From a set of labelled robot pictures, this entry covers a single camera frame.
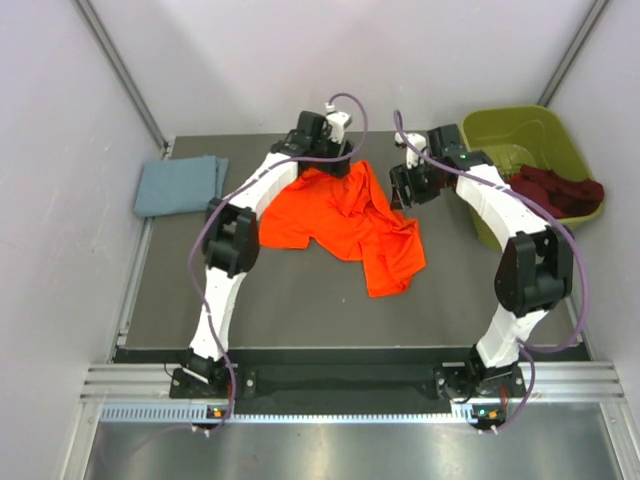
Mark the aluminium front frame rail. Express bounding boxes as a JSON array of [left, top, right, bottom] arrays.
[[80, 362, 624, 403]]

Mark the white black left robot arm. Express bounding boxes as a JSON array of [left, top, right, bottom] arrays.
[[170, 103, 353, 400]]

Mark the left aluminium corner post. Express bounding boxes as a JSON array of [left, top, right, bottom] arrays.
[[71, 0, 169, 152]]

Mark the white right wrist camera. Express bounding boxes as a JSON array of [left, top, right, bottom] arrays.
[[394, 132, 428, 169]]

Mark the slotted grey cable duct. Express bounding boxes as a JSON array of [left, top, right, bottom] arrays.
[[101, 403, 506, 424]]

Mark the green plastic basket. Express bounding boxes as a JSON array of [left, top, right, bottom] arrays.
[[460, 105, 604, 230]]

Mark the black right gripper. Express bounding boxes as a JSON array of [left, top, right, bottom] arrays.
[[388, 158, 446, 212]]

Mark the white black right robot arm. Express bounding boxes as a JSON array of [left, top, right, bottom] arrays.
[[390, 125, 573, 401]]

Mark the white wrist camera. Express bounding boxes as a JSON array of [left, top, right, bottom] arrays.
[[325, 102, 353, 144], [394, 132, 428, 169]]

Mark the folded grey-blue t shirt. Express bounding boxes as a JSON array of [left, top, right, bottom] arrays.
[[133, 155, 229, 218]]

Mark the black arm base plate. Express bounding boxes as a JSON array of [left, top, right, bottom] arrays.
[[168, 362, 531, 401]]

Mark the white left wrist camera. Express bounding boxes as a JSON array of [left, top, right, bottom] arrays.
[[325, 102, 353, 144]]

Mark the right aluminium corner post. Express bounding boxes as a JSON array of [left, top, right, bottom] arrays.
[[537, 0, 613, 108]]

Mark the dark red t shirt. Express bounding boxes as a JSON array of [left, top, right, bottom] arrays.
[[507, 165, 604, 219]]

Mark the aluminium corner post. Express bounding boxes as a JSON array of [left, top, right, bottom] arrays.
[[71, 0, 169, 152], [537, 0, 613, 108]]

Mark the orange t shirt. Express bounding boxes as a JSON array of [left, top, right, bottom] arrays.
[[259, 160, 427, 298]]

